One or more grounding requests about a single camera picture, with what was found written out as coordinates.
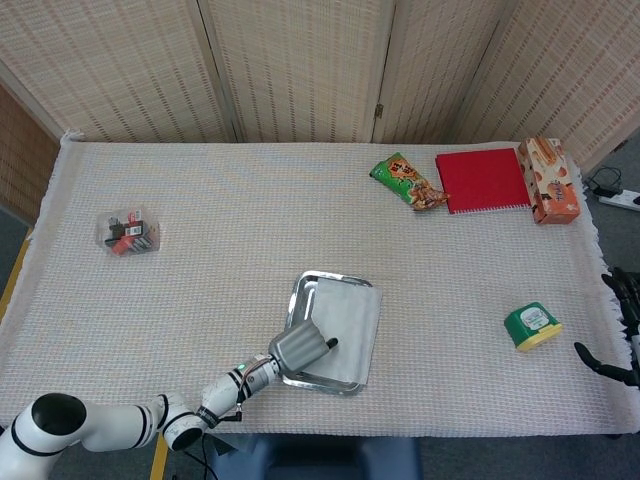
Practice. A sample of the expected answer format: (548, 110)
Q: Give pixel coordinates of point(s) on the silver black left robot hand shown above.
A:
(297, 347)

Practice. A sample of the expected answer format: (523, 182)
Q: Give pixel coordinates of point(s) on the orange printed carton box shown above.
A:
(550, 180)

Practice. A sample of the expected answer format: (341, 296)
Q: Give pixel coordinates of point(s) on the green tin with yellow lid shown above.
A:
(530, 325)

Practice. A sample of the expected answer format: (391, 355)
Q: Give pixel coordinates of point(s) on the brown woven screen panel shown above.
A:
(22, 155)

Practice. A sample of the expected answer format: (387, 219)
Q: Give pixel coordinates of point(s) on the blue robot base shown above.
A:
(320, 460)

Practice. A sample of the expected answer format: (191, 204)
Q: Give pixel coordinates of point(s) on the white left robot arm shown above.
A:
(110, 425)

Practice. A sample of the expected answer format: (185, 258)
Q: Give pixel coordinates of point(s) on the white woven tablecloth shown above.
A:
(250, 210)

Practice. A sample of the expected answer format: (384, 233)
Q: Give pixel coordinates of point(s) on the silver metal tray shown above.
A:
(301, 302)

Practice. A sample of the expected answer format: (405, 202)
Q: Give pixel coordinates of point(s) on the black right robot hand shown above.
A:
(631, 320)

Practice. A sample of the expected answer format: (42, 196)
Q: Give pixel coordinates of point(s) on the brass screen hinge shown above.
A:
(378, 111)

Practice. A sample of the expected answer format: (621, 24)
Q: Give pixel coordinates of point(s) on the white power strip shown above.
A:
(622, 200)

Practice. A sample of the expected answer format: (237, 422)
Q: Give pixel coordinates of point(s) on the green snack bag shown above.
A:
(400, 177)

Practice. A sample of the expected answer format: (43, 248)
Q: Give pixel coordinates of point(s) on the red spiral notebook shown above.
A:
(482, 180)

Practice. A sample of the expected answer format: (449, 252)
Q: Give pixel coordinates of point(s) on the beige woven screen panel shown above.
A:
(300, 65)
(435, 65)
(570, 70)
(110, 65)

